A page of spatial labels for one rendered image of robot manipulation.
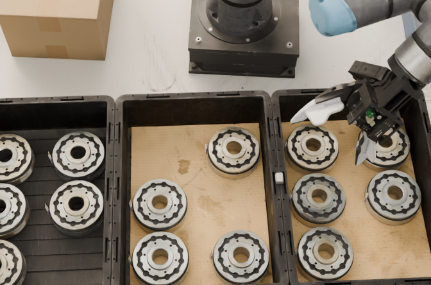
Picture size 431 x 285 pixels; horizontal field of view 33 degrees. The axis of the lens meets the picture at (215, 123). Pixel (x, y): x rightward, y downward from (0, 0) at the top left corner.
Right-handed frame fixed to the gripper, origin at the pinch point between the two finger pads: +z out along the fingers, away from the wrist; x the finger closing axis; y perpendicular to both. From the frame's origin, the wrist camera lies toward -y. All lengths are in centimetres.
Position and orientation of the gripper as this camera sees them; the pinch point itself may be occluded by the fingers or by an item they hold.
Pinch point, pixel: (322, 142)
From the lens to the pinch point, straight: 128.1
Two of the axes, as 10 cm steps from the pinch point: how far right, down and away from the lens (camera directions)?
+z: -6.0, 6.5, 4.7
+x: 8.0, 4.9, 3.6
